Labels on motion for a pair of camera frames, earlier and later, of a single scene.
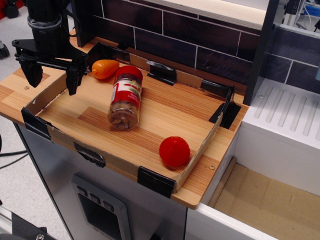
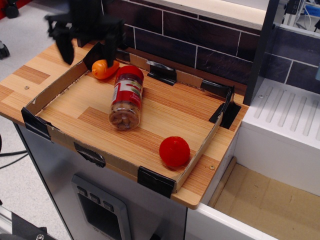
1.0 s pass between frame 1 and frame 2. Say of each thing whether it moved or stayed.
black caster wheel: stayed
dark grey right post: stayed
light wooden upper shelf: stayed
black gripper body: moved
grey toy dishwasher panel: stayed
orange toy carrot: stayed
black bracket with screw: stayed
